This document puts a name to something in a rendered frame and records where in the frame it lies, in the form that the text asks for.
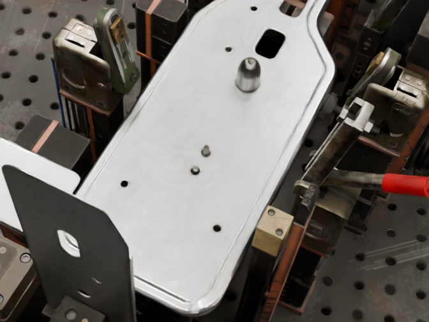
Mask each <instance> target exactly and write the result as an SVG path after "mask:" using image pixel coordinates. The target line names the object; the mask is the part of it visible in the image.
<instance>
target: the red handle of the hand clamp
mask: <svg viewBox="0 0 429 322"><path fill-rule="evenodd" d="M322 184H323V185H335V186H341V187H352V188H363V189H370V190H381V191H384V192H385V193H391V194H402V195H408V196H419V197H429V177H424V176H411V175H404V174H391V173H386V174H376V173H368V172H356V171H343V170H336V169H333V170H332V171H331V173H330V174H329V175H328V177H327V178H326V179H325V180H324V181H323V183H322Z"/></svg>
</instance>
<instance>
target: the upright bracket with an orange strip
mask: <svg viewBox="0 0 429 322"><path fill-rule="evenodd" d="M319 192H320V190H319V187H318V185H316V184H314V183H310V186H309V187H308V190H307V191H306V194H305V196H304V198H303V200H302V201H301V204H300V206H299V209H298V211H297V215H296V217H295V220H294V223H293V225H292V228H291V230H290V234H289V237H288V239H287V242H286V245H285V248H284V250H283V254H282V256H281V259H280V262H279V265H278V268H277V270H276V273H275V276H274V279H273V282H272V285H271V287H270V290H269V293H268V296H267V298H266V302H265V304H264V307H263V310H262V313H261V315H260V318H259V322H270V321H271V318H272V315H273V312H274V311H275V308H276V305H277V303H278V300H279V297H280V295H281V293H282V290H283V287H284V285H285V282H286V280H287V277H288V275H289V272H290V269H291V267H292V264H293V262H294V260H295V257H296V254H297V252H298V249H299V246H300V244H301V242H302V239H303V236H304V235H305V231H306V228H307V227H308V224H309V221H310V219H311V217H312V214H313V211H314V209H315V206H314V205H315V202H316V200H317V197H318V194H319Z"/></svg>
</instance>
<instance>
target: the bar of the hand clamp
mask: <svg viewBox="0 0 429 322"><path fill-rule="evenodd" d="M337 101H338V98H337V94H335V93H333V92H332V93H331V94H329V93H328V94H327V95H326V97H325V99H324V101H323V102H322V104H321V106H320V107H319V109H318V113H319V117H321V118H322V119H324V118H325V117H327V118H328V117H329V115H330V114H331V113H332V114H334V115H336V116H337V119H336V121H338V123H337V124H336V126H335V127H334V129H333V130H332V131H331V133H330V134H329V135H328V137H327V138H326V140H325V141H324V142H323V144H322V145H321V147H320V148H319V149H318V151H317V152H316V154H315V155H314V156H313V158H312V159H311V160H310V162H309V163H308V165H307V166H306V168H305V171H306V173H305V175H304V176H303V177H302V178H301V180H304V181H307V182H309V183H314V184H316V185H318V187H320V185H321V184H322V183H323V181H324V180H325V179H326V178H327V177H328V175H329V174H330V173H331V171H332V170H333V169H334V168H335V166H336V165H337V164H338V162H339V161H340V160H341V159H342V158H343V156H344V155H345V154H346V152H348V150H349V149H350V147H351V146H352V145H353V144H354V143H355V141H356V140H357V139H358V137H359V136H360V135H363V136H367V135H368V134H371V135H372V136H374V137H376V136H377V134H378V133H379V131H380V128H378V127H376V126H374V125H373V124H374V120H372V119H371V118H370V116H371V114H372V112H373V110H374V106H373V105H372V104H370V103H368V102H366V101H364V100H362V99H360V98H358V97H356V98H355V99H354V101H353V102H352V103H351V105H350V106H347V105H344V106H343V108H341V107H340V106H338V105H336V103H337ZM308 168H309V169H308ZM307 169H308V170H307Z"/></svg>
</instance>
